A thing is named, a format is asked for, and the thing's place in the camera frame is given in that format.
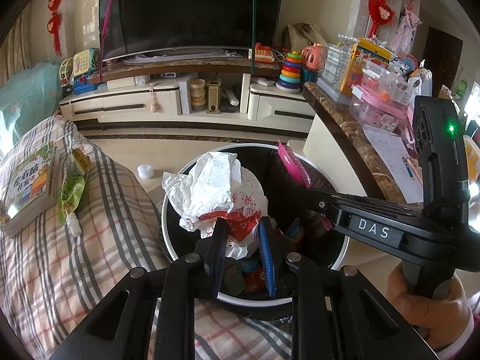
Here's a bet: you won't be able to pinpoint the pink hairbrush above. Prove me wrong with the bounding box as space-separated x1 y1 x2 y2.
277 141 332 231

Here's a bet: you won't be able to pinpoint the clear drawer organizer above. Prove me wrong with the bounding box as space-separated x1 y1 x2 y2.
316 44 352 106

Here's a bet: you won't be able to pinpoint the red heart wall hanging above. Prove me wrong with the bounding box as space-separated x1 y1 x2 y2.
46 0 63 57

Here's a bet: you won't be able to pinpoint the white tv cabinet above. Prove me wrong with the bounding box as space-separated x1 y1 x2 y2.
60 58 315 134

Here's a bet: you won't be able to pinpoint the white trash bin black liner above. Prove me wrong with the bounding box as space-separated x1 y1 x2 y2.
161 143 349 309

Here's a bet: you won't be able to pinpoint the white red plastic bag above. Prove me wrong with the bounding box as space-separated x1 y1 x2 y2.
162 151 269 260

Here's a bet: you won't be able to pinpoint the pink storage box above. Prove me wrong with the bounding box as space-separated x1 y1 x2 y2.
348 59 416 136

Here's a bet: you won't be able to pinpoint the marble side counter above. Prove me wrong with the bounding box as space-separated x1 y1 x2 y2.
303 82 406 205

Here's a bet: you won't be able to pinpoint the green drink carton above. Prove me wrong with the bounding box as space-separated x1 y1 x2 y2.
223 265 246 297

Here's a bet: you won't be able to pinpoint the red toy telephone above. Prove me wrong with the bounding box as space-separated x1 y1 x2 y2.
254 43 276 63

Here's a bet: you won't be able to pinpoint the plaid tablecloth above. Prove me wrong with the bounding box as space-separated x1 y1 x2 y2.
0 114 294 360

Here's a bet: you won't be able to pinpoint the toy cash register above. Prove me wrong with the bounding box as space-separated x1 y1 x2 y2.
72 48 100 94

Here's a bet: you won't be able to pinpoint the black flat screen television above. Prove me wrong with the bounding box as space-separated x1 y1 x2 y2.
98 0 281 61

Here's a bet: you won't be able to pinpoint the rainbow stacking ring toy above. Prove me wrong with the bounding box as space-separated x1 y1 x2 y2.
276 51 302 94

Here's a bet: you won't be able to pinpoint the stacked round tins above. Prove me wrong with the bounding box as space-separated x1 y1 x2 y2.
190 79 207 111

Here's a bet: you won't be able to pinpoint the teal covered appliance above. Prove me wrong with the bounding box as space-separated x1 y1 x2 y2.
1 62 62 157

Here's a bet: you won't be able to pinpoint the person's right hand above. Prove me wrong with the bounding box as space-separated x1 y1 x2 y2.
386 263 473 350

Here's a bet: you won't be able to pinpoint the white paper sheet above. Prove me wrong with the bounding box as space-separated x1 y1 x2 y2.
363 124 423 203

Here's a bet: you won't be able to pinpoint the children's picture book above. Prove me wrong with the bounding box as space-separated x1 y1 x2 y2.
1 141 59 237

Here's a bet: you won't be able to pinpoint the green snack bag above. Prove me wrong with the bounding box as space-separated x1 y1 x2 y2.
58 149 90 226

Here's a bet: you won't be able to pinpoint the white tape roll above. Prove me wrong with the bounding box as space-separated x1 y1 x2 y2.
137 164 155 180

